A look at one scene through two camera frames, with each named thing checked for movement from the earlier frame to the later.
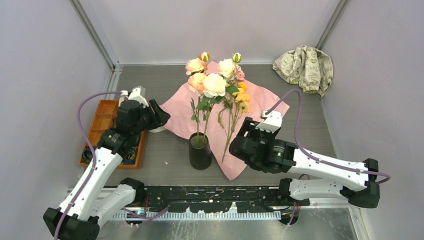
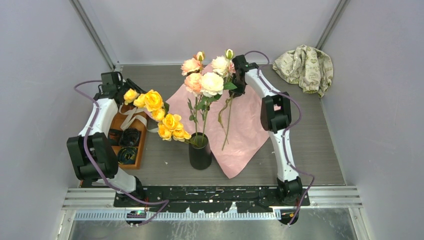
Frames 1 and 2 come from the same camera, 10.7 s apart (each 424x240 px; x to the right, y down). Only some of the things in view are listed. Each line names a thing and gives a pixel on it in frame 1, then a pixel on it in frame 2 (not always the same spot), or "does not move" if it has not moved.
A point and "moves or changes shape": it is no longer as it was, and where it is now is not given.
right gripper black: [248, 125] → [238, 91]
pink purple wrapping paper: [220, 118] does not move
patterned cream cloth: [310, 67] does not move
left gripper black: [159, 116] → [128, 83]
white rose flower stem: [214, 87] moves or changes shape
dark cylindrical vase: [200, 153] does not move
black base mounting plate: [218, 199] does not move
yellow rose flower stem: [241, 103] → [169, 127]
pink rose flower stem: [239, 74] moves or changes shape
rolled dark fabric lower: [130, 157] does not move
